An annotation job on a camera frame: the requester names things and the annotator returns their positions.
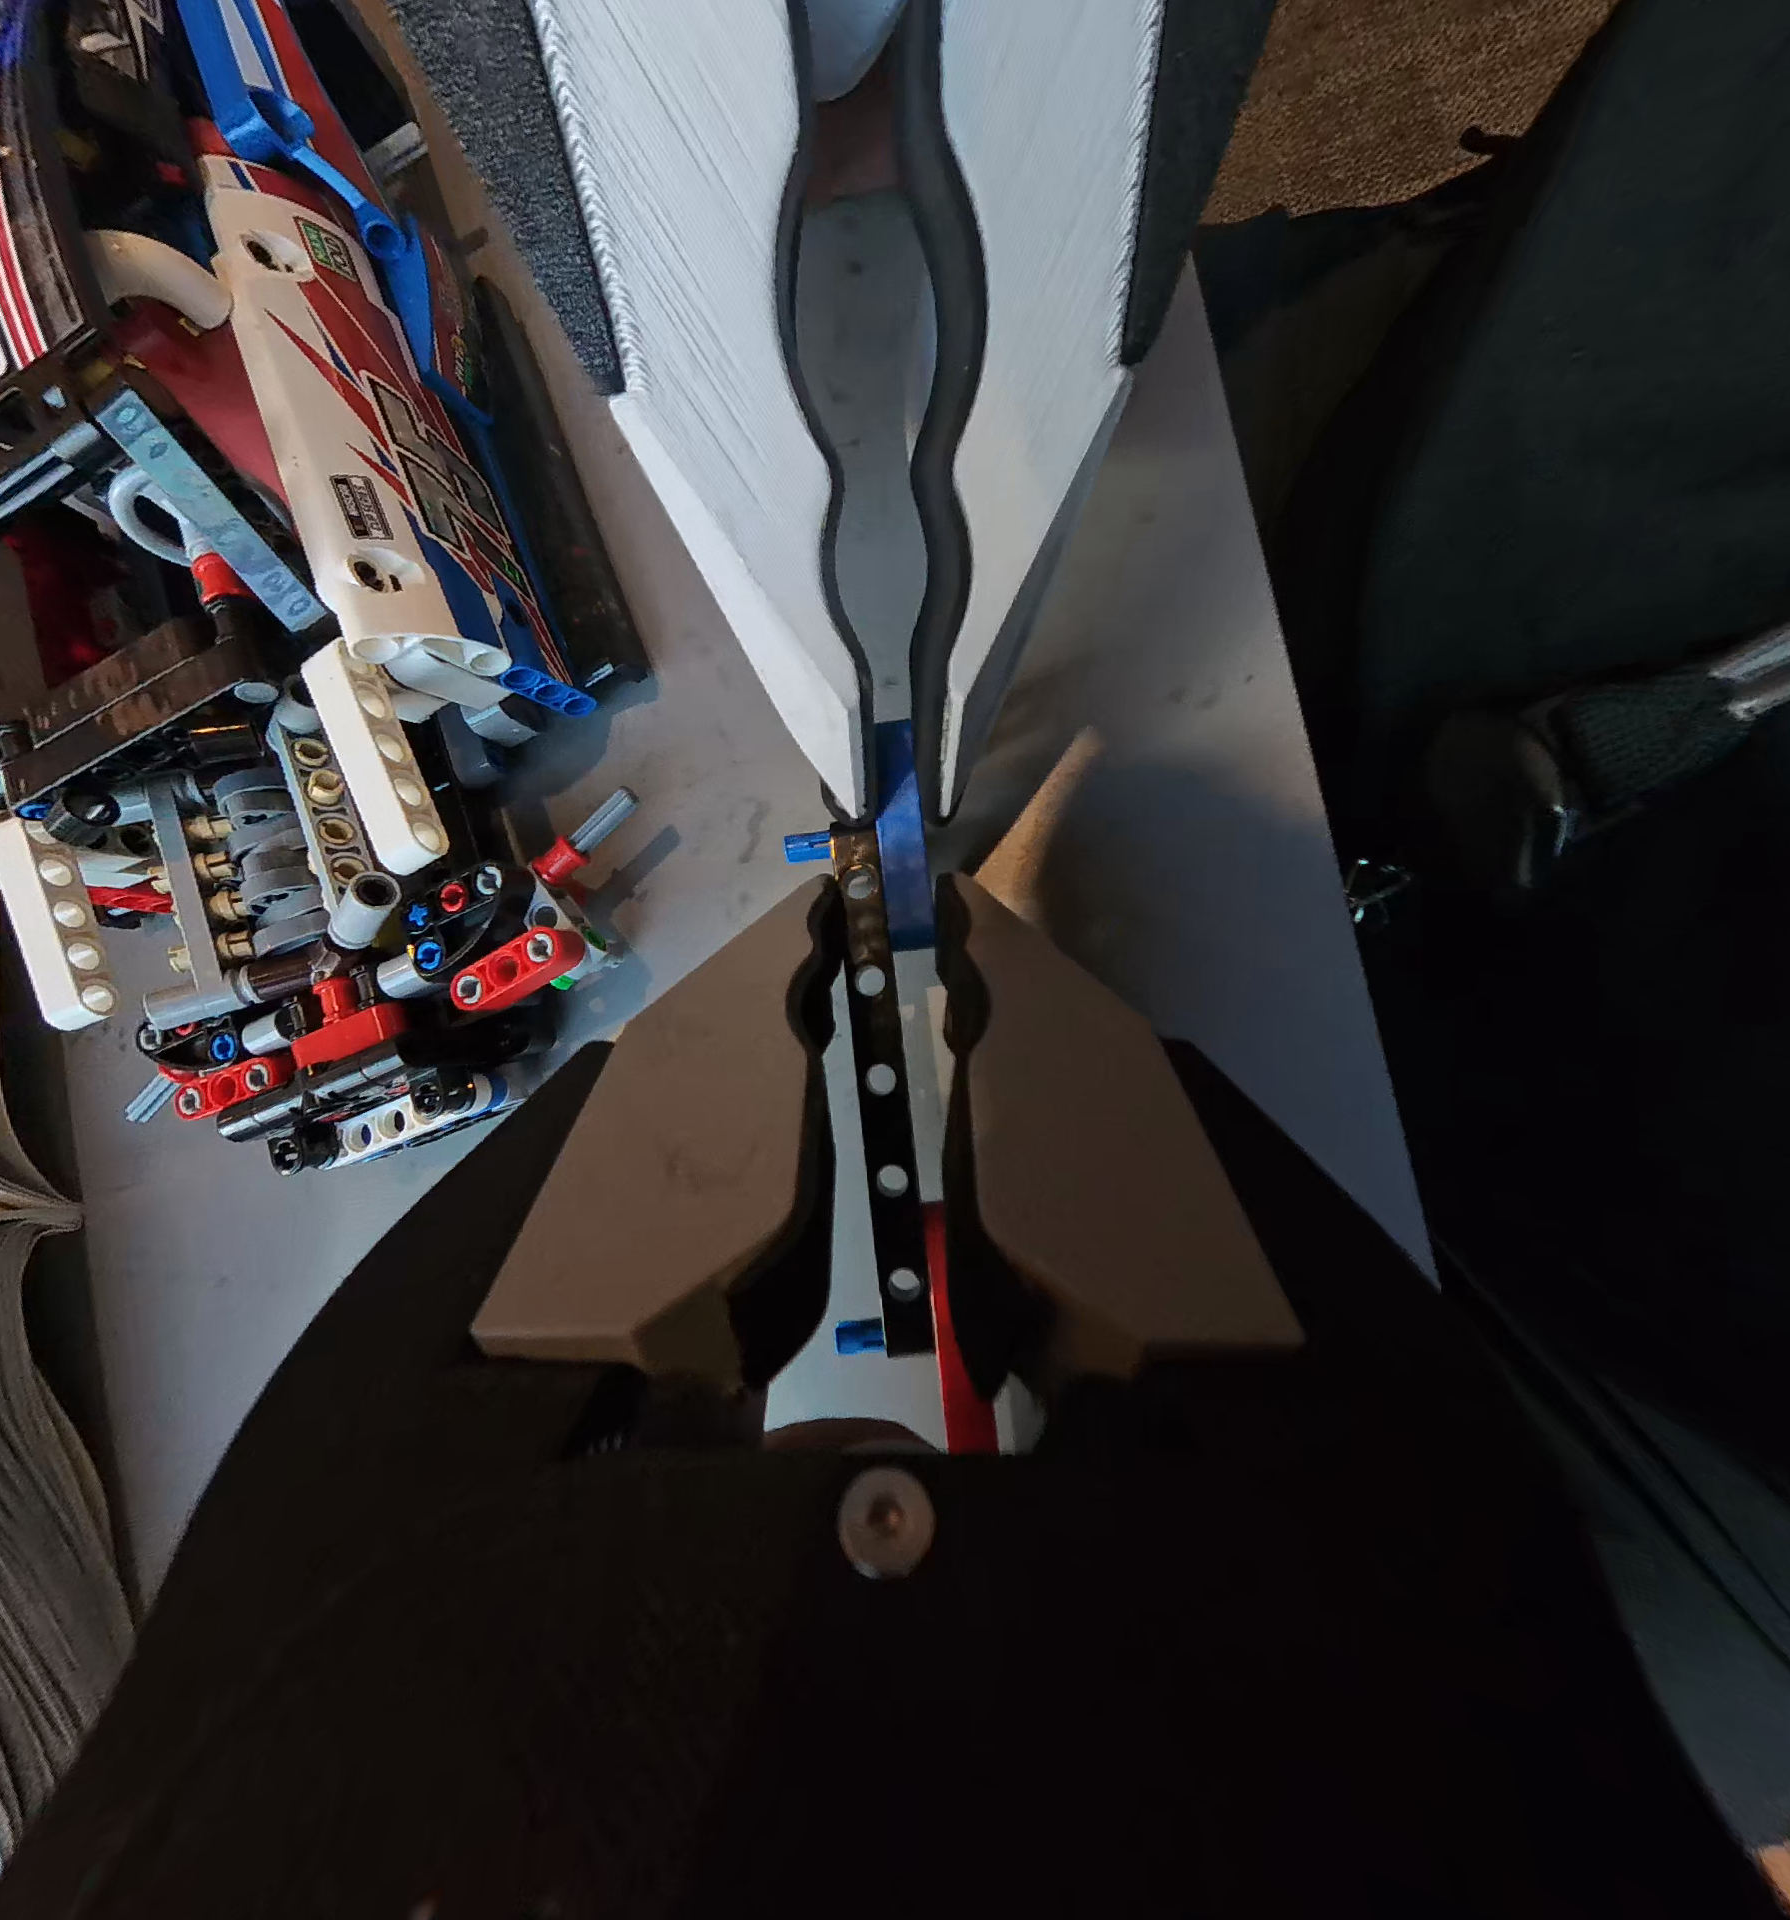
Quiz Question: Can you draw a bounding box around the round black badge reel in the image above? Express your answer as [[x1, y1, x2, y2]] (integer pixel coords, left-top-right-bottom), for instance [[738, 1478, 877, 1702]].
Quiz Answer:
[[1431, 705, 1587, 891]]

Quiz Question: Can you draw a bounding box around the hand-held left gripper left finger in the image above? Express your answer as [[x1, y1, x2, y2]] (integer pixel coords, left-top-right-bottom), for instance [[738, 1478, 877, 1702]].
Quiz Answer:
[[467, 875, 847, 1393]]

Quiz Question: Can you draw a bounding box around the long black brick beam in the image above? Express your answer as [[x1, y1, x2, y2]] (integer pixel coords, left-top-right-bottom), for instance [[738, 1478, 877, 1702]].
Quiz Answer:
[[831, 817, 936, 1360]]

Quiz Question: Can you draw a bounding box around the blue angled brick beam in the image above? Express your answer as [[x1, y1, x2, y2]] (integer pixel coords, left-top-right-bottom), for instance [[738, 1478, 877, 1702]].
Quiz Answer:
[[873, 721, 943, 956]]

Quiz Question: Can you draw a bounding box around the grey chair seat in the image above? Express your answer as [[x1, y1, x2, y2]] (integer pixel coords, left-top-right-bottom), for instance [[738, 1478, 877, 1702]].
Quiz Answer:
[[1569, 1380, 1790, 1862]]

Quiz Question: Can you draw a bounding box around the red angled brick beam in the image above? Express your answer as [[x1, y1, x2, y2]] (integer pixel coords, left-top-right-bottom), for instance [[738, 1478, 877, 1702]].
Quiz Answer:
[[926, 1186, 1005, 1456]]

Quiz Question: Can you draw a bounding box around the black lanyard strap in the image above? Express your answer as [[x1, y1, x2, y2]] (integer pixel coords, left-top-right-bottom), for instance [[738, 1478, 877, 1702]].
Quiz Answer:
[[1547, 592, 1790, 790]]

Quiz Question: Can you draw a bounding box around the open building instruction booklet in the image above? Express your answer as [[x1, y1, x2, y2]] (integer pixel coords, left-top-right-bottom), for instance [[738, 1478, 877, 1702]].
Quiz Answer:
[[0, 856, 137, 1920]]

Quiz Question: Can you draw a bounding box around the person's black jacket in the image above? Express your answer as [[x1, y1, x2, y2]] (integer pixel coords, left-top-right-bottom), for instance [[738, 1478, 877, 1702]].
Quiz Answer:
[[1256, 0, 1790, 1502]]

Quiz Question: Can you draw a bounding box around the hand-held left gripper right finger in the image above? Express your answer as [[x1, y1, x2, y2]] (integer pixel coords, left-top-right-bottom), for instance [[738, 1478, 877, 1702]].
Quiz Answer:
[[933, 875, 1305, 1400]]

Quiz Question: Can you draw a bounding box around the toy brick race car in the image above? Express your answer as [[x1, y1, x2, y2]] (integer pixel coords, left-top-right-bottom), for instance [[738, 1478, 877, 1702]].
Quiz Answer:
[[0, 0, 653, 1175]]

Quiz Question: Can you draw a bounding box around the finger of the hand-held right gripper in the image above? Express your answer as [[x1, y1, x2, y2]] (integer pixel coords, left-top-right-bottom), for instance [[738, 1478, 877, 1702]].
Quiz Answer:
[[902, 0, 1169, 826], [528, 0, 882, 826]]

